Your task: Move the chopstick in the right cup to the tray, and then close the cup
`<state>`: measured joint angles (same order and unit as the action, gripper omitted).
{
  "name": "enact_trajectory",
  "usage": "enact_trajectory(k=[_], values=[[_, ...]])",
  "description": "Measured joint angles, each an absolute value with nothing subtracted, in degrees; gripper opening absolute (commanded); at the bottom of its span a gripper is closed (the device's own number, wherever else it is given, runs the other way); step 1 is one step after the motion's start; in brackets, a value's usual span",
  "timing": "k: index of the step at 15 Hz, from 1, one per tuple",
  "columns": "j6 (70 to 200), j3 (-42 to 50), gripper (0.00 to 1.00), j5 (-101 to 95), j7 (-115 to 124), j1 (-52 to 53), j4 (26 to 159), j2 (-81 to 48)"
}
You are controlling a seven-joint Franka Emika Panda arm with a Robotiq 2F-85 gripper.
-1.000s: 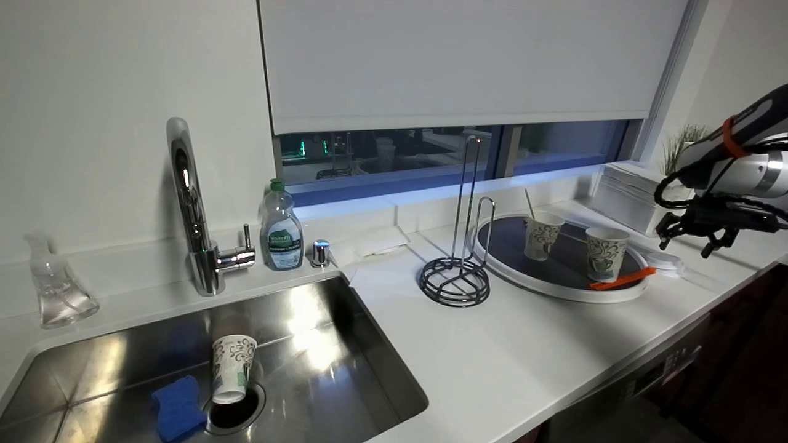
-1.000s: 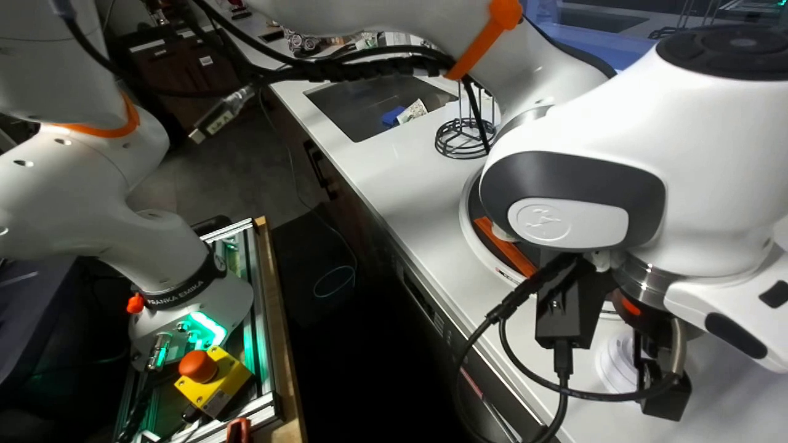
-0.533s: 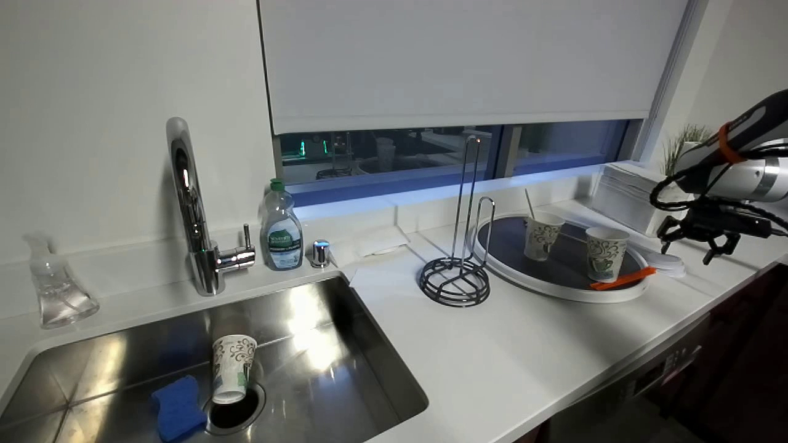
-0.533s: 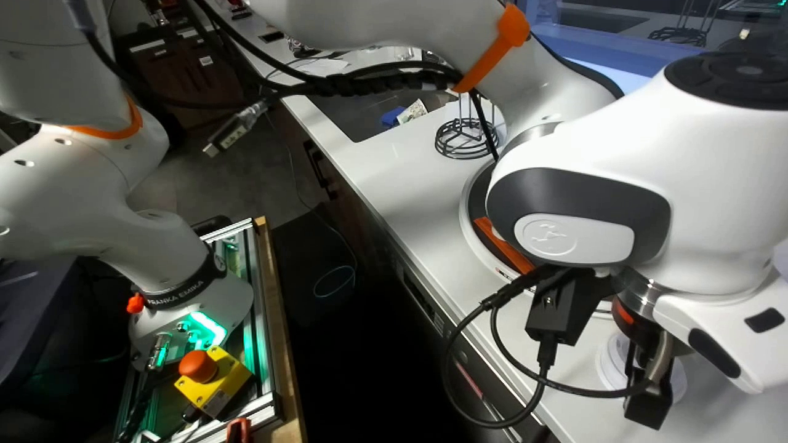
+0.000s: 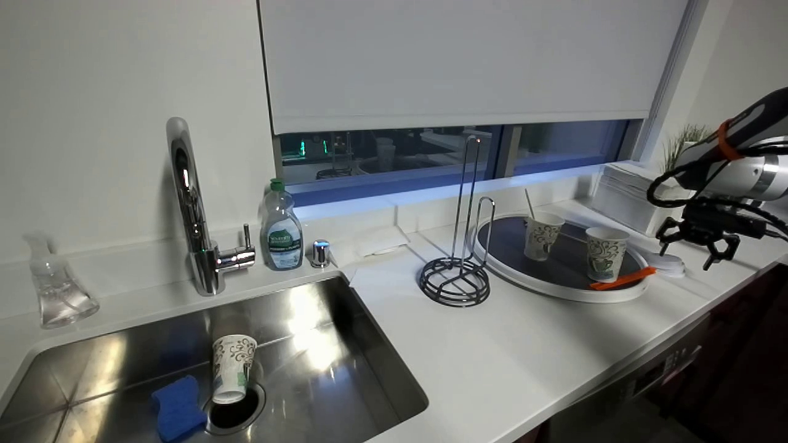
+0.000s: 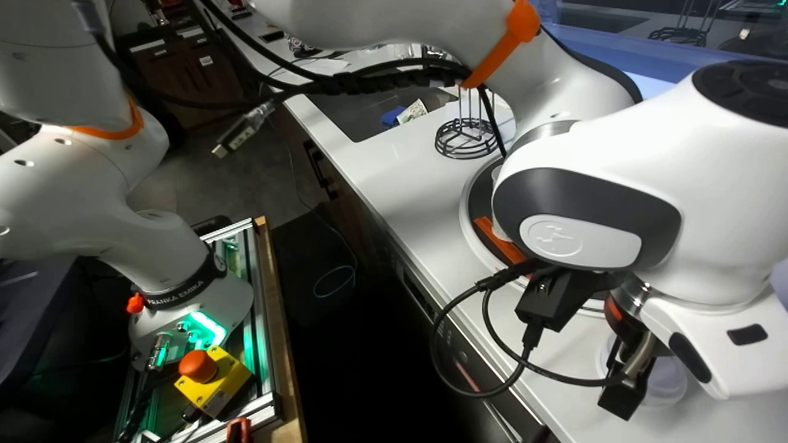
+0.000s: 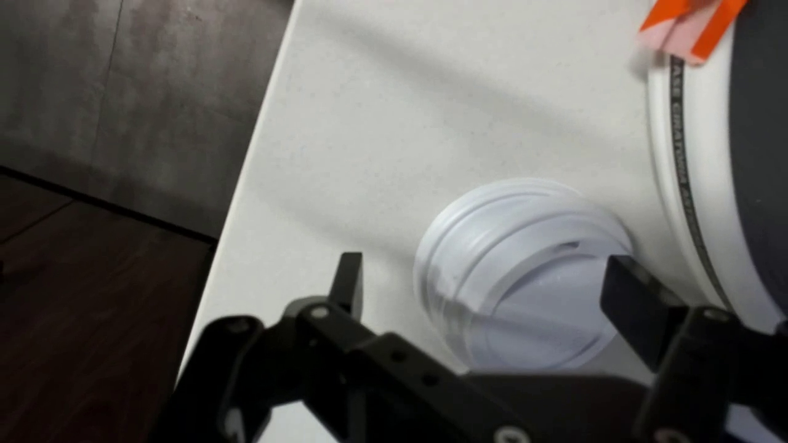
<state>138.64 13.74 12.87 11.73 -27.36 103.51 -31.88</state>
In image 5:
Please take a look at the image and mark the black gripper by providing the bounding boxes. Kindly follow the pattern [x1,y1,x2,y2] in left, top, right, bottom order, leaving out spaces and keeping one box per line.
[656,195,746,274]

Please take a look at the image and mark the patterned paper cup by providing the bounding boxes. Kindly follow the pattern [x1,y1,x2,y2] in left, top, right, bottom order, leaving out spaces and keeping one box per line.
[210,331,258,405]
[582,226,634,283]
[526,211,567,266]

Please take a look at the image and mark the orange plastic tool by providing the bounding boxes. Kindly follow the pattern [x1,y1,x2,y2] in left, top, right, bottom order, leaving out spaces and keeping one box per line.
[590,266,660,292]

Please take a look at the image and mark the small green plant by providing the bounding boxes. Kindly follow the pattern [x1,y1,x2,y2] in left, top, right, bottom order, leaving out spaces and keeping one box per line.
[663,121,714,173]

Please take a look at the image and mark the dark dishwasher front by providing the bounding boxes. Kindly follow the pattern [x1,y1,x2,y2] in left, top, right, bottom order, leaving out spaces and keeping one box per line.
[526,269,788,443]

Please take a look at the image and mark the white roller blind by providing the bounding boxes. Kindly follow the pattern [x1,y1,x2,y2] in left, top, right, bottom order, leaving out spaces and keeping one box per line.
[257,0,692,138]

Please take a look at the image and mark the dark window pane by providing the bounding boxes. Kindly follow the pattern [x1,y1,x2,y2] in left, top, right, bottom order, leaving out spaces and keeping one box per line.
[274,119,643,207]

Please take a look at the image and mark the small chrome sink knob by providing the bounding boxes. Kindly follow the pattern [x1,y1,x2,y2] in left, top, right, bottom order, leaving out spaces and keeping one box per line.
[306,235,336,270]

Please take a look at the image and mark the stainless steel sink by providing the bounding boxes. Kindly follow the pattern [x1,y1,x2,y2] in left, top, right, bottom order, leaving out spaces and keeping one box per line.
[0,270,432,443]

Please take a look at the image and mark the clear dish soap bottle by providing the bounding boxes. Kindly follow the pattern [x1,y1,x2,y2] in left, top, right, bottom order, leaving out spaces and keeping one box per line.
[258,176,309,274]

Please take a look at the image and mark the chrome kitchen faucet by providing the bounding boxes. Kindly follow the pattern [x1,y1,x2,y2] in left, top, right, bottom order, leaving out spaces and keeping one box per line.
[166,116,258,297]

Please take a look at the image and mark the blue sponge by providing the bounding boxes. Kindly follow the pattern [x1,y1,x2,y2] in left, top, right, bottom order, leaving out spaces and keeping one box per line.
[149,373,210,443]

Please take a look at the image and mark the black wire paper towel holder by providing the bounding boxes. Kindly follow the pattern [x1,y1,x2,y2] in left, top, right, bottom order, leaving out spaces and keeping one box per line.
[417,130,500,310]

